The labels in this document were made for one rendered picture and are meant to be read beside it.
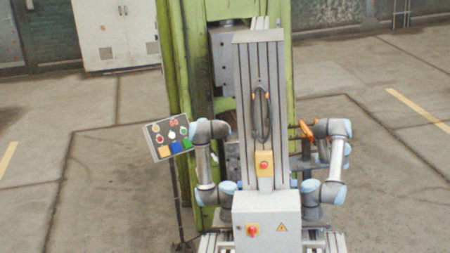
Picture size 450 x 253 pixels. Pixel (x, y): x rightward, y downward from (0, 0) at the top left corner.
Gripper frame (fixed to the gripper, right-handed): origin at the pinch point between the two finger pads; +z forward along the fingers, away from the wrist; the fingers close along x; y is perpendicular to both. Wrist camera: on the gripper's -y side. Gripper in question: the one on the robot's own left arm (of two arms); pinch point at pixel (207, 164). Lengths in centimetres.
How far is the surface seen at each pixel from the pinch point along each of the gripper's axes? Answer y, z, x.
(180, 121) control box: -27.0, -21.9, -21.9
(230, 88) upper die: -45, -40, 16
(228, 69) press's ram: -45, -55, 16
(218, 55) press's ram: -43, -67, 9
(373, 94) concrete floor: -368, 93, 178
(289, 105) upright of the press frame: -71, -14, 60
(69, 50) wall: -568, 58, -328
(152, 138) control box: -9.4, -17.5, -39.6
